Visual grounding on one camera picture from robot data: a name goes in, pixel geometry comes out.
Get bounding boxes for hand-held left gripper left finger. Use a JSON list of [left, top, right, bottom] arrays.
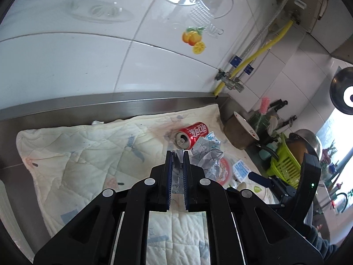
[[33, 149, 177, 265]]

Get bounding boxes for hanging metal pan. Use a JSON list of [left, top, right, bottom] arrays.
[[330, 67, 353, 116]]

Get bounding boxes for metal flexible hose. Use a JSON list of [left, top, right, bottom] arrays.
[[234, 0, 294, 64]]

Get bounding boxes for teal cup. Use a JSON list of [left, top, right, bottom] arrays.
[[259, 147, 276, 161]]

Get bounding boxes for yellow gas hose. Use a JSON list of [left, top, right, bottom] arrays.
[[214, 19, 294, 97]]

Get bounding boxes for white cup green mark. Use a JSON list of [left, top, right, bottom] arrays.
[[237, 182, 273, 203]]

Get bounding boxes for brown jar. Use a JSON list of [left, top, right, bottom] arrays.
[[285, 139, 308, 158]]

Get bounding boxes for white bowl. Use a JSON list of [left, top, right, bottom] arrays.
[[233, 112, 260, 141]]

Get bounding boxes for small white blue carton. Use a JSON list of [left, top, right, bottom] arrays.
[[232, 159, 251, 181]]

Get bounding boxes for white quilted mat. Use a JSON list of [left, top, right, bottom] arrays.
[[16, 103, 276, 265]]

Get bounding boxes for wall water heater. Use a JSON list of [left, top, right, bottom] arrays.
[[276, 0, 331, 34]]

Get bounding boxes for green glass jar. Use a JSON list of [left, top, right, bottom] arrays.
[[248, 110, 269, 133]]

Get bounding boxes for metal faucet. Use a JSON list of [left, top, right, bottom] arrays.
[[317, 192, 349, 214]]

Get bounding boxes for metal colander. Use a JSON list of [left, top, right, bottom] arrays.
[[295, 129, 323, 158]]

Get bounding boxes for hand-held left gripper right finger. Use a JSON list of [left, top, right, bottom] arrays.
[[182, 150, 324, 265]]

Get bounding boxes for white paper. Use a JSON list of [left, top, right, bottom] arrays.
[[172, 132, 225, 194]]

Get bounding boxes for black handled knife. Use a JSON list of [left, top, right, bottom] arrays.
[[269, 99, 289, 114], [277, 117, 297, 133]]

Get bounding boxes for red soda can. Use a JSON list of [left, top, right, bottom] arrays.
[[176, 122, 209, 150]]

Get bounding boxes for metal saucepan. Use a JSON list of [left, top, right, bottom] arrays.
[[223, 112, 276, 155]]

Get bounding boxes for bag of white grains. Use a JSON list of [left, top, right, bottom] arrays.
[[0, 179, 17, 243]]

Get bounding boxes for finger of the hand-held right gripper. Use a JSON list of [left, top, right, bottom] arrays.
[[248, 172, 272, 187]]

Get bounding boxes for person's right forearm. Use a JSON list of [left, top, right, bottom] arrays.
[[299, 223, 338, 257]]

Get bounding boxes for green plastic dish rack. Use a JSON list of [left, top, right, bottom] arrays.
[[266, 132, 302, 188]]

